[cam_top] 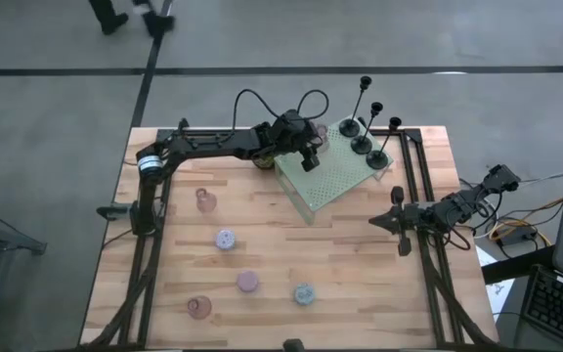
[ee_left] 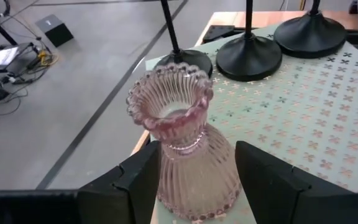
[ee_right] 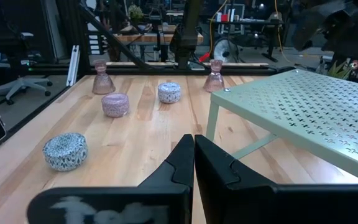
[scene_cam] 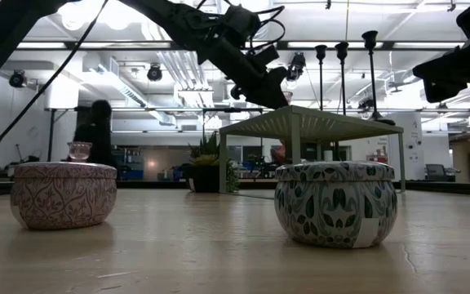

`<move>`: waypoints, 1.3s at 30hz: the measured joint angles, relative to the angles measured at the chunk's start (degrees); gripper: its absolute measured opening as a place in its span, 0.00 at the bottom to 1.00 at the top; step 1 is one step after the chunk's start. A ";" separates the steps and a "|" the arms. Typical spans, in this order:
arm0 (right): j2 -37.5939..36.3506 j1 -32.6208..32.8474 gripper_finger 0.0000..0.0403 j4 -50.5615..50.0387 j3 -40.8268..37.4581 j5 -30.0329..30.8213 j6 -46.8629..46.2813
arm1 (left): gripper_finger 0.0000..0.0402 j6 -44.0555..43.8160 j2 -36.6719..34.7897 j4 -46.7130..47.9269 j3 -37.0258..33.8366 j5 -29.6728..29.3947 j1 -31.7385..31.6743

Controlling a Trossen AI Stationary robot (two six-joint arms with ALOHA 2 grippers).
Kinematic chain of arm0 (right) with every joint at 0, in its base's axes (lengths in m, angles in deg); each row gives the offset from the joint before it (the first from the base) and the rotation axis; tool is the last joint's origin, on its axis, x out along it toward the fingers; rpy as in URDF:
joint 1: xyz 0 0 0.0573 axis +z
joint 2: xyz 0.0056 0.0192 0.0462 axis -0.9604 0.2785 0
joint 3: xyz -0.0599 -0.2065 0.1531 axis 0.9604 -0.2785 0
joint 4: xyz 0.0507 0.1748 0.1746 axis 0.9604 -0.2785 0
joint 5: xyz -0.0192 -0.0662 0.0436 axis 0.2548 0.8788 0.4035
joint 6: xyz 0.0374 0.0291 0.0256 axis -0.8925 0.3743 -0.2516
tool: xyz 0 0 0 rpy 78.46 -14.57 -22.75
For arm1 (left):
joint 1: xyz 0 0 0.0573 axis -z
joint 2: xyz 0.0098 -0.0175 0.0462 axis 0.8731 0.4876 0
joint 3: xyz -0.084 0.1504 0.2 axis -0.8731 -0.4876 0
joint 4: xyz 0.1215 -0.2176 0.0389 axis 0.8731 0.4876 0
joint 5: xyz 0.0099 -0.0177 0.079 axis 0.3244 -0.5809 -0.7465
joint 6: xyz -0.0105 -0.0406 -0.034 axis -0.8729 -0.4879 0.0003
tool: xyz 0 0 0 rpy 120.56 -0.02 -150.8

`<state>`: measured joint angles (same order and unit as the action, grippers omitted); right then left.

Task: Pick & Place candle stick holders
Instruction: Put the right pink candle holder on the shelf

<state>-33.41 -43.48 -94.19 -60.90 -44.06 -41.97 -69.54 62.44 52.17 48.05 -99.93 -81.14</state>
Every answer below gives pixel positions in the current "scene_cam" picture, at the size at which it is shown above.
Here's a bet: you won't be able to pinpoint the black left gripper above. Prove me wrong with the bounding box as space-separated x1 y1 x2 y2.
196 35 290 110

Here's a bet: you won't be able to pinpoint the tall black metal candlestick holder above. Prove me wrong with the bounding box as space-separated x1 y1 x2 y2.
335 41 351 118
314 44 329 112
361 29 397 127

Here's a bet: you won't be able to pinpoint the small clear glass holder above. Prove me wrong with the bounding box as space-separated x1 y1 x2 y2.
66 140 94 163

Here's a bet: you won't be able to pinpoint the pink patterned round candle tin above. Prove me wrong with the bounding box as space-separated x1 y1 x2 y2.
9 161 118 231

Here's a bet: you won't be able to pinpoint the green leaf patterned candle tin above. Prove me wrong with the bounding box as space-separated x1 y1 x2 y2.
273 160 399 250

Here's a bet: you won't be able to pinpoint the green perforated metal riser shelf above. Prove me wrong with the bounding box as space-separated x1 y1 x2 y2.
218 105 407 194

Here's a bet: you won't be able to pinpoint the person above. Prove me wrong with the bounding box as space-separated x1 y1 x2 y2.
73 99 114 167
273 141 290 165

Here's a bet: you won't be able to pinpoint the grey office chair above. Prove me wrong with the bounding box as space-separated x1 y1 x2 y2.
424 163 461 182

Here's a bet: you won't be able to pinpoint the black hanging spot lamp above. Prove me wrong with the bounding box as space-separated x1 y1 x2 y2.
8 69 28 89
146 64 164 82

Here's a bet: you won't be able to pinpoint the blue storage bins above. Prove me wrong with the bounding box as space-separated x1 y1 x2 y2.
112 149 145 181

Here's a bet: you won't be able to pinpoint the black hanging camera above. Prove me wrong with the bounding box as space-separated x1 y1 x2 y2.
286 51 307 82

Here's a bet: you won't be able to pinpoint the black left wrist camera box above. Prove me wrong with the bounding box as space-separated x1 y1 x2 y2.
222 3 261 38

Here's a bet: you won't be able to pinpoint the white rectangular air duct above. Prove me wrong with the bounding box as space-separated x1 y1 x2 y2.
95 56 177 127

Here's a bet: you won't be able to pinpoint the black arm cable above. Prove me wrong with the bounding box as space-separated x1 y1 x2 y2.
0 0 111 167

